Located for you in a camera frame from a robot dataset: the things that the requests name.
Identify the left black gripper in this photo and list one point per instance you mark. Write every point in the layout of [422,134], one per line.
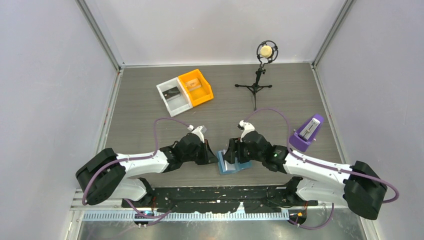
[207,153]

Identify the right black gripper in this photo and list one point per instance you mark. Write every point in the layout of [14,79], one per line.
[230,155]

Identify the blue card holder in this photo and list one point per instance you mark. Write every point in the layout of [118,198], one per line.
[239,166]

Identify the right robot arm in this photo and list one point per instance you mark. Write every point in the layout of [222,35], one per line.
[354,186]

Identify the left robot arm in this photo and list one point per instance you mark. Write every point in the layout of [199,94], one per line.
[114,175]

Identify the black card in white bin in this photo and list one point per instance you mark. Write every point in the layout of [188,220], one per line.
[171,93]

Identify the card in orange bin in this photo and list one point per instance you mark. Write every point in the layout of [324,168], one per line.
[193,84]

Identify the orange plastic bin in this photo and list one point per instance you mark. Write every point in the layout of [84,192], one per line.
[201,95]

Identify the white plastic bin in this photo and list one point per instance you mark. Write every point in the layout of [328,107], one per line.
[177,105]

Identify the black tripod mic stand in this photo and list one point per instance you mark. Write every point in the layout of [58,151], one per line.
[255,87]

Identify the purple metronome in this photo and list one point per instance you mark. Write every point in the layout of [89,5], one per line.
[303,137]

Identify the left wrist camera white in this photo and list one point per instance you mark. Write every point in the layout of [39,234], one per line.
[198,131]

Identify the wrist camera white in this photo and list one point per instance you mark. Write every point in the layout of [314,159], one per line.
[245,128]
[198,131]

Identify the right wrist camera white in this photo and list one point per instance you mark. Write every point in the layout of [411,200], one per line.
[245,128]

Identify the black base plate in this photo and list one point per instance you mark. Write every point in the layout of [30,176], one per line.
[221,199]

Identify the microphone with shock mount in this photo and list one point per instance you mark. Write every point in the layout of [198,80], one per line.
[267,52]

